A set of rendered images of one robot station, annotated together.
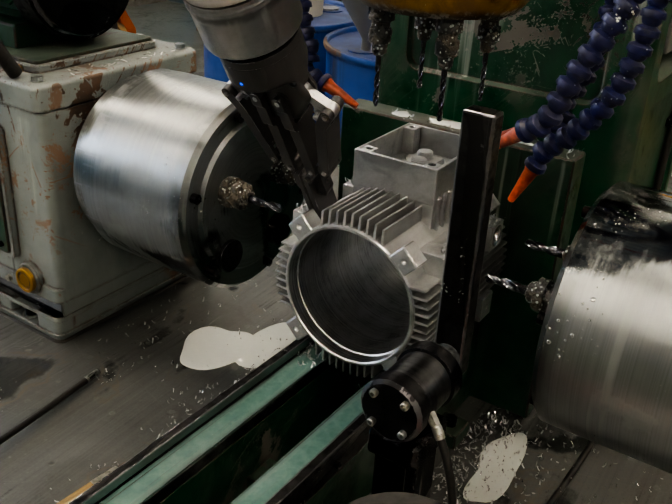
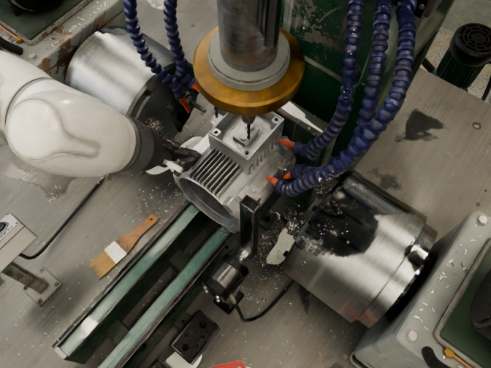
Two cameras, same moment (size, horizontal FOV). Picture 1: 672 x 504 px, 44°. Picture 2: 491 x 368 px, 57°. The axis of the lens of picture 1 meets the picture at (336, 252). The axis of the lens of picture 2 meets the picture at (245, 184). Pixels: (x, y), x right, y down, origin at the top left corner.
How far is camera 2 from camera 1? 61 cm
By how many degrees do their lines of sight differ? 38
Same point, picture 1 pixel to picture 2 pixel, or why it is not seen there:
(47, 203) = not seen: hidden behind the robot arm
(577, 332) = (297, 270)
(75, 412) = (95, 204)
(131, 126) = (90, 90)
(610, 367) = (310, 285)
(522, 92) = (316, 67)
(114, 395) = (112, 192)
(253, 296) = not seen: hidden behind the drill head
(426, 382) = (228, 284)
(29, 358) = not seen: hidden behind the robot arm
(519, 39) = (316, 39)
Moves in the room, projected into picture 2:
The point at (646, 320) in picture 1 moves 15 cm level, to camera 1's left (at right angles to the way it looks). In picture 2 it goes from (325, 278) to (241, 270)
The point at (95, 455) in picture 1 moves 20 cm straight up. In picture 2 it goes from (105, 232) to (80, 201)
